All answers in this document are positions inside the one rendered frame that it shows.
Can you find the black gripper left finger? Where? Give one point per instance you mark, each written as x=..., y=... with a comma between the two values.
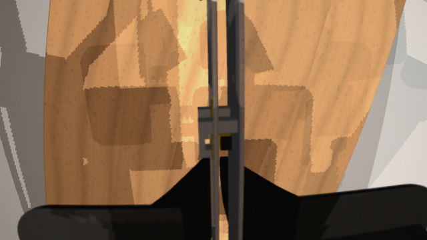
x=183, y=213

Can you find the wooden cutting board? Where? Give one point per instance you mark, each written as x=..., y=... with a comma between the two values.
x=123, y=80

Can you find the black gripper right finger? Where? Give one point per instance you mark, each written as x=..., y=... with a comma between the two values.
x=272, y=213

